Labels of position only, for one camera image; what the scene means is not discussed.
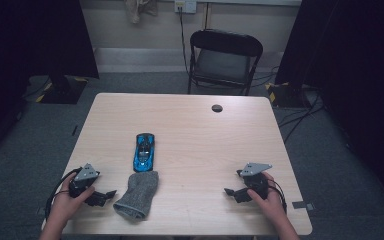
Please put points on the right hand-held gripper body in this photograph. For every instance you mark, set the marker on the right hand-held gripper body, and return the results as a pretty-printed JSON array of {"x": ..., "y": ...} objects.
[{"x": 255, "y": 169}]

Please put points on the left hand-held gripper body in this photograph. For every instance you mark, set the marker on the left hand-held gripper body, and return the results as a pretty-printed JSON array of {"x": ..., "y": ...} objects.
[{"x": 86, "y": 172}]

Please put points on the grey sock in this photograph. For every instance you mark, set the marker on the grey sock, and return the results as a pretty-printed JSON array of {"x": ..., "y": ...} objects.
[{"x": 137, "y": 195}]

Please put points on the blue toy car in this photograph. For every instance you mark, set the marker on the blue toy car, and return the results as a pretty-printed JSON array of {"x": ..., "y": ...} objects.
[{"x": 144, "y": 151}]

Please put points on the person's right hand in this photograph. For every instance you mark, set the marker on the person's right hand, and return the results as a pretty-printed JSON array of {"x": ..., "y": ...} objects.
[{"x": 271, "y": 203}]

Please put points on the person's left hand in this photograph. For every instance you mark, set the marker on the person's left hand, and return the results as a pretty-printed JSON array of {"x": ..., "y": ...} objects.
[{"x": 65, "y": 205}]

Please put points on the small black floor strip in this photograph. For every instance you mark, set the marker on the small black floor strip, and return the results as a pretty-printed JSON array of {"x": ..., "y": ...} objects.
[{"x": 75, "y": 130}]

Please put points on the grey tape strip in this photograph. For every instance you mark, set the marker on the grey tape strip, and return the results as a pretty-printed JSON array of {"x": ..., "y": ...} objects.
[
  {"x": 40, "y": 210},
  {"x": 302, "y": 205}
]

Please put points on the black table grommet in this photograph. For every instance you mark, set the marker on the black table grommet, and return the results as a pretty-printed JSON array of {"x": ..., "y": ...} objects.
[{"x": 217, "y": 108}]

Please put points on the black stand base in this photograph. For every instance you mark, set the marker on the black stand base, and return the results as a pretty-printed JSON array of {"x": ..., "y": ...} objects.
[
  {"x": 286, "y": 96},
  {"x": 63, "y": 93}
]

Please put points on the black folding chair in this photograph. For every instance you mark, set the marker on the black folding chair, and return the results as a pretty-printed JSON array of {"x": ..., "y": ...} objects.
[{"x": 225, "y": 43}]

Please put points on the black curtain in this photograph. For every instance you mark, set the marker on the black curtain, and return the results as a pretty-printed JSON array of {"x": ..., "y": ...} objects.
[
  {"x": 30, "y": 33},
  {"x": 363, "y": 66}
]

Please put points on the beige hanging cloth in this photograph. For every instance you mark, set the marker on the beige hanging cloth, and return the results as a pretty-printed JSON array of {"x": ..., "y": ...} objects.
[{"x": 136, "y": 10}]

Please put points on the white wall socket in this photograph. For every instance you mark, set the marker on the white wall socket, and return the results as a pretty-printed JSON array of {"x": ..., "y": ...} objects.
[{"x": 186, "y": 6}]

